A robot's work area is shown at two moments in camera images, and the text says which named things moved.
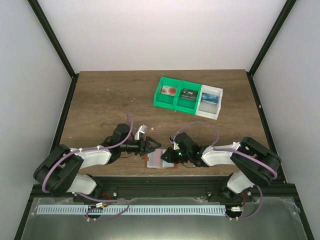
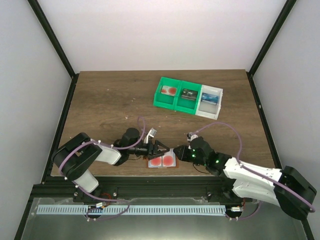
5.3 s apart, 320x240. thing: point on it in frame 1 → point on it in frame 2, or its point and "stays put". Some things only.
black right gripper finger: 168,156 → 181,154
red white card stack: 169,90 stays put
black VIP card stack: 189,94 stays put
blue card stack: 209,98 stays put
